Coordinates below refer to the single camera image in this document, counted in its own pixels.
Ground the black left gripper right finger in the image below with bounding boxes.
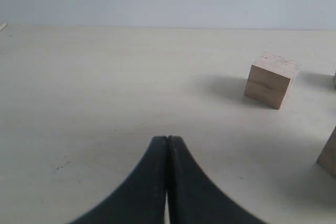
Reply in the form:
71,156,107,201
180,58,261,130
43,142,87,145
166,136,263,224

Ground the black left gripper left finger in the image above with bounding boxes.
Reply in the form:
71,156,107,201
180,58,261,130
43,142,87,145
72,136,167,224

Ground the second largest wooden cube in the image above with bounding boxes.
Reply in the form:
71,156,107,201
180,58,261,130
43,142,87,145
244,52,301,110

